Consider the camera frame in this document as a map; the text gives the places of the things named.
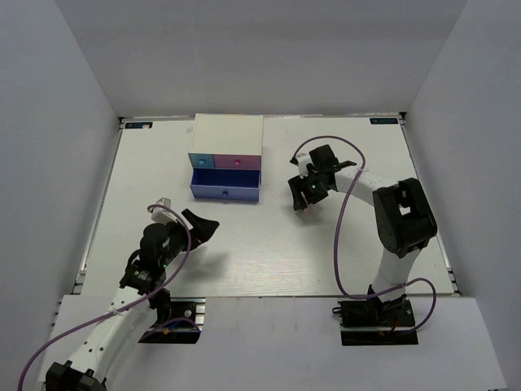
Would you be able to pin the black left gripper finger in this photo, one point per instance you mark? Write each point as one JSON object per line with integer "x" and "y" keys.
{"x": 204, "y": 230}
{"x": 196, "y": 222}

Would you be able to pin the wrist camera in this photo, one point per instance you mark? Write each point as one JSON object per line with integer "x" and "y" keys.
{"x": 160, "y": 211}
{"x": 304, "y": 163}

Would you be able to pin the pink drawer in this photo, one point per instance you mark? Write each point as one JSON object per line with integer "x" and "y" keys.
{"x": 237, "y": 162}

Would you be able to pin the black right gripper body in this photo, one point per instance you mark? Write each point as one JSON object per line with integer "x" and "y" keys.
{"x": 313, "y": 186}

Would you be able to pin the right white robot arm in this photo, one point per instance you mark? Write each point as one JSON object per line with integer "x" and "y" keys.
{"x": 404, "y": 221}

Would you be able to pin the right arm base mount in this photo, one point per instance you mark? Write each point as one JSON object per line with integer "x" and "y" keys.
{"x": 366, "y": 323}

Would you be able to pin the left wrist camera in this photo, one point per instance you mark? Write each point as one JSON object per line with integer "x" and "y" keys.
{"x": 160, "y": 211}

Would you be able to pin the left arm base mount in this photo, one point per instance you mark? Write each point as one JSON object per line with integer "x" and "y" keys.
{"x": 182, "y": 326}

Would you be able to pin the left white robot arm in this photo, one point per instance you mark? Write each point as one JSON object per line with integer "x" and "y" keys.
{"x": 142, "y": 305}

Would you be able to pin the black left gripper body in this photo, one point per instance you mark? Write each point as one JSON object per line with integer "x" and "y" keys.
{"x": 178, "y": 239}

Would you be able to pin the light blue drawer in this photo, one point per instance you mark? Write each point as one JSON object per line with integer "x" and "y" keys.
{"x": 201, "y": 161}

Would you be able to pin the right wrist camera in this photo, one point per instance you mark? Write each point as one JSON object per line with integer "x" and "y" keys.
{"x": 304, "y": 163}

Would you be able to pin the dark blue drawer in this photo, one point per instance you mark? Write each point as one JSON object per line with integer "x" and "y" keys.
{"x": 226, "y": 184}

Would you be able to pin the white drawer organizer cabinet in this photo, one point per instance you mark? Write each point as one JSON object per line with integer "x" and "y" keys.
{"x": 227, "y": 134}

